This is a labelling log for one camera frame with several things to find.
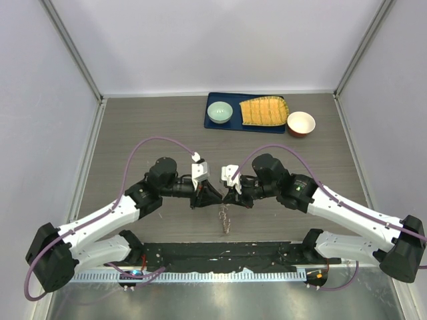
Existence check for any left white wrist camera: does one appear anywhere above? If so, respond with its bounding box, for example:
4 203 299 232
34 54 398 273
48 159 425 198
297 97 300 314
191 161 210 185

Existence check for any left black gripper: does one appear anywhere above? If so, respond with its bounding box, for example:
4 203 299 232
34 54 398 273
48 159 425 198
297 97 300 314
161 178 223 210

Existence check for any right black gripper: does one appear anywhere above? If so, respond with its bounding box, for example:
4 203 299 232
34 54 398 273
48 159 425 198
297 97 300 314
224 176 278 209

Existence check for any metal disc with keyrings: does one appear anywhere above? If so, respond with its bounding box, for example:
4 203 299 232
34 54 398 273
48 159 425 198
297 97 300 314
218 204 231 235

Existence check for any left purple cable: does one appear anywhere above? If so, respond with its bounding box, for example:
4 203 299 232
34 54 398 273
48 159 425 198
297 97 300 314
23 136 203 303

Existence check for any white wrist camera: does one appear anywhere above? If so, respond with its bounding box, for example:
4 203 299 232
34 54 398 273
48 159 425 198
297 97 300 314
221 165 242 195
191 161 210 185

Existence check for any yellow woven bamboo basket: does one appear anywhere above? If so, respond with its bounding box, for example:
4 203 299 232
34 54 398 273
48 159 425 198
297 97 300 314
239 96 290 127

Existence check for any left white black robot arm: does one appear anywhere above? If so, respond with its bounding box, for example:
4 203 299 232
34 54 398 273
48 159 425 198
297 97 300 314
25 157 222 293

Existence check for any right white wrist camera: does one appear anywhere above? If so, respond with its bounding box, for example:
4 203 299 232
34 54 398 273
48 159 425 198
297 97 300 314
221 165 242 195

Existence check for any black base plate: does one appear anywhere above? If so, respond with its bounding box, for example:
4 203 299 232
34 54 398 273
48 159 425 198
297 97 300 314
135 241 342 273

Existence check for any brown bowl white inside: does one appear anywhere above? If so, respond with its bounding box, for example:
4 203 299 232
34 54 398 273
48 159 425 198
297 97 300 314
287 111 316 137

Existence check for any slotted white cable duct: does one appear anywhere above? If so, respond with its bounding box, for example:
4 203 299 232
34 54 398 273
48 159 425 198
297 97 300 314
70 269 306 285

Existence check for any dark blue tray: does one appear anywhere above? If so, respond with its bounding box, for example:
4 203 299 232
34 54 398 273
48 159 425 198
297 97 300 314
204 92 286 134

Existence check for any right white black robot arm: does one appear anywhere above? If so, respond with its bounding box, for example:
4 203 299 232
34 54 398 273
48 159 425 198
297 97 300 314
221 153 426 283

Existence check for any pale green bowl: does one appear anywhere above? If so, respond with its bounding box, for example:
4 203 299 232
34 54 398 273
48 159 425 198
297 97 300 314
207 101 234 124

